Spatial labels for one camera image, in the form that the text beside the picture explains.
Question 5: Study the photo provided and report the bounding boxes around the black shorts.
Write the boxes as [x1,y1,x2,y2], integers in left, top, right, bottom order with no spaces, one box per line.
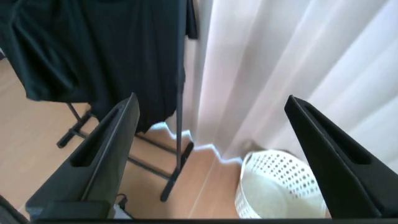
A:
[0,0,94,105]

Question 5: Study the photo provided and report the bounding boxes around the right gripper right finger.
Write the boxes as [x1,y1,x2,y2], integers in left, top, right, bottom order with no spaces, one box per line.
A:
[284,95,398,219]

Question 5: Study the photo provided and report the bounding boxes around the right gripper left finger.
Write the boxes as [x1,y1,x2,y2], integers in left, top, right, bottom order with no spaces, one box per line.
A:
[25,92,141,220]

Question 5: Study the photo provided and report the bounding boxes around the black garment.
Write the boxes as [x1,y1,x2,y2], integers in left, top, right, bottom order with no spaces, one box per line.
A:
[79,0,199,136]

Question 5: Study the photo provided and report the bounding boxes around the beige curtain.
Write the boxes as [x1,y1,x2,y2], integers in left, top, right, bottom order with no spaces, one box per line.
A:
[182,0,398,175]

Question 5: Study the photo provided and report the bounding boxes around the black clothes rack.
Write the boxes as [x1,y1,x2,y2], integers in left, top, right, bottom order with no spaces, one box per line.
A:
[56,0,195,203]

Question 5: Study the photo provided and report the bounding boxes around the white laundry basket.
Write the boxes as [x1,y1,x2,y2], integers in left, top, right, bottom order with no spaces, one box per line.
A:
[234,149,331,220]

